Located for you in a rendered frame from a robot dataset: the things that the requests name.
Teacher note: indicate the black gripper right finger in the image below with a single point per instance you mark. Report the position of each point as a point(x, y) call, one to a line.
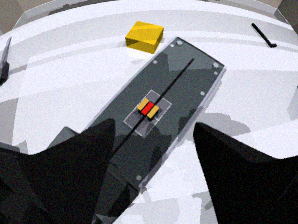
point(245, 184)

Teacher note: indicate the yellow block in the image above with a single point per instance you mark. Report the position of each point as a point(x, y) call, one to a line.
point(144, 37)

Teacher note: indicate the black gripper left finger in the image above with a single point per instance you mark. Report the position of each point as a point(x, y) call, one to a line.
point(63, 181)

